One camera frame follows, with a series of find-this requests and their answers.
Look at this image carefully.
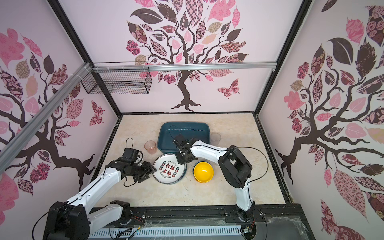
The pink plastic cup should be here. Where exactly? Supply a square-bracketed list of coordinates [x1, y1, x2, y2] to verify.
[144, 141, 157, 155]

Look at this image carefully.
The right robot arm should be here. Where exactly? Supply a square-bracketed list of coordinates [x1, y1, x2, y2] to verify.
[173, 135, 255, 222]

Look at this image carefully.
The yellow bowl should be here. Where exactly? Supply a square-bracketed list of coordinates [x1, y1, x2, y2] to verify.
[193, 162, 214, 183]

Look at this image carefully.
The white slotted cable duct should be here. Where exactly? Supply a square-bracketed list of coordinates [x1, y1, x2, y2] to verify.
[89, 226, 243, 240]

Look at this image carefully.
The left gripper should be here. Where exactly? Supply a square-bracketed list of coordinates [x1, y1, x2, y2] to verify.
[126, 161, 157, 183]

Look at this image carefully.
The black wire basket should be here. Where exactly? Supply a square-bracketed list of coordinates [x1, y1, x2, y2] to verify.
[81, 61, 152, 94]

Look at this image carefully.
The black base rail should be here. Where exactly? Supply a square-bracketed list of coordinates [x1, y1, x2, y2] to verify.
[103, 204, 315, 240]

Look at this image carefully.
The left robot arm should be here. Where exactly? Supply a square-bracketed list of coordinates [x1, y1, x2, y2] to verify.
[43, 161, 157, 240]

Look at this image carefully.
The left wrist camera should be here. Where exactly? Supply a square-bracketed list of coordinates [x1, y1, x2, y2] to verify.
[122, 148, 141, 164]

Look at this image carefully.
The aluminium rail left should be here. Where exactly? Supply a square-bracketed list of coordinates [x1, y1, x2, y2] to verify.
[1, 63, 92, 173]

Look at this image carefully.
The white plate red pattern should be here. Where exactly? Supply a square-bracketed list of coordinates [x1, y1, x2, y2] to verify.
[153, 154, 187, 185]

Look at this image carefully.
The clear cup near bin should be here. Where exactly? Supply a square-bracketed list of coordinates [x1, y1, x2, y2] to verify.
[210, 133, 222, 145]

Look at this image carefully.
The teal plastic bin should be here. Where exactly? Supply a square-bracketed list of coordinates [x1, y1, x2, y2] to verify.
[157, 122, 211, 154]

